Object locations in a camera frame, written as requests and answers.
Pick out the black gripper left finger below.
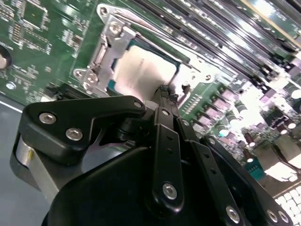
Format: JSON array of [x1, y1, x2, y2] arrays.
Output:
[[9, 84, 186, 213]]

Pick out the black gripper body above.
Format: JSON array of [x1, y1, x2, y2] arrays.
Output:
[[41, 145, 228, 226]]

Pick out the silver CPU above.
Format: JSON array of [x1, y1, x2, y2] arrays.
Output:
[[107, 39, 183, 101]]

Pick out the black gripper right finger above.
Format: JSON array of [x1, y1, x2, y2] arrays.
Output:
[[172, 93, 295, 226]]

